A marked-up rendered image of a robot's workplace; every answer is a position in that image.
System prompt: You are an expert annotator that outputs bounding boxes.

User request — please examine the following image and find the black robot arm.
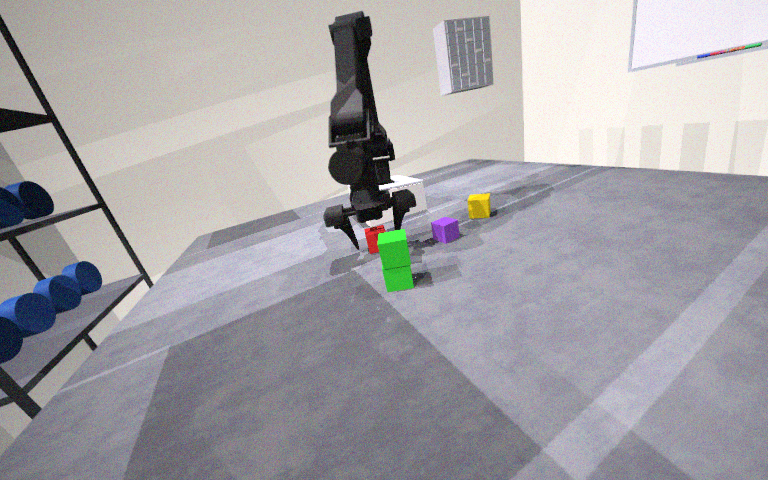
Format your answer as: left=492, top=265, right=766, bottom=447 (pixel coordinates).
left=328, top=11, right=395, bottom=223

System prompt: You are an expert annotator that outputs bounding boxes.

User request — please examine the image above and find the yellow block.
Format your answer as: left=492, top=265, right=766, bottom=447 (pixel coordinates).
left=468, top=193, right=490, bottom=219

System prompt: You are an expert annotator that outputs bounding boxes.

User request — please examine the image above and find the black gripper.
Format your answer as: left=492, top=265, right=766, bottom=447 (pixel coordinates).
left=323, top=171, right=417, bottom=250

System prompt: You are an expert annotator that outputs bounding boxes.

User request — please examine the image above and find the red block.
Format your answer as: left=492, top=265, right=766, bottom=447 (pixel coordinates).
left=365, top=225, right=386, bottom=254

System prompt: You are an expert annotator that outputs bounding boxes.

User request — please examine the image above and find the green block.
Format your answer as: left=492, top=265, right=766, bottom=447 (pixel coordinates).
left=382, top=265, right=414, bottom=292
left=378, top=229, right=411, bottom=270

